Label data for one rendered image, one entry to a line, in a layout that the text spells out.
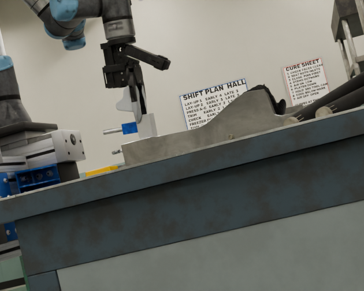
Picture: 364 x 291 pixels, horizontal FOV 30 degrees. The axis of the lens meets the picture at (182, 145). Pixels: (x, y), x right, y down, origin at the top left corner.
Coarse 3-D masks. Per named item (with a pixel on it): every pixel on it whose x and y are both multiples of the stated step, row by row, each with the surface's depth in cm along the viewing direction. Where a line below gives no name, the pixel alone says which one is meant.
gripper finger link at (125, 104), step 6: (126, 90) 167; (138, 90) 168; (126, 96) 167; (138, 96) 167; (120, 102) 167; (126, 102) 167; (132, 102) 165; (138, 102) 166; (120, 108) 167; (126, 108) 166; (132, 108) 166; (138, 108) 166; (138, 114) 166; (138, 120) 166
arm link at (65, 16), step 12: (60, 0) 159; (72, 0) 160; (84, 0) 161; (96, 0) 163; (60, 12) 160; (72, 12) 161; (84, 12) 162; (96, 12) 164; (60, 24) 169; (72, 24) 168
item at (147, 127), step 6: (144, 114) 167; (150, 114) 168; (144, 120) 167; (150, 120) 167; (126, 126) 169; (132, 126) 168; (138, 126) 168; (144, 126) 167; (150, 126) 167; (108, 132) 171; (114, 132) 171; (126, 132) 169; (132, 132) 169; (138, 132) 168; (144, 132) 168; (150, 132) 167; (156, 132) 171
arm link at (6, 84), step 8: (0, 56) 201; (8, 56) 204; (0, 64) 200; (8, 64) 202; (0, 72) 200; (8, 72) 201; (0, 80) 199; (8, 80) 201; (16, 80) 205; (0, 88) 199; (8, 88) 200; (16, 88) 203
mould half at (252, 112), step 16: (240, 96) 161; (256, 96) 161; (224, 112) 162; (240, 112) 161; (256, 112) 160; (272, 112) 160; (208, 128) 163; (224, 128) 162; (240, 128) 161; (256, 128) 160; (272, 128) 160; (128, 144) 167; (144, 144) 166; (160, 144) 165; (176, 144) 164; (192, 144) 164; (208, 144) 163; (128, 160) 167; (144, 160) 166
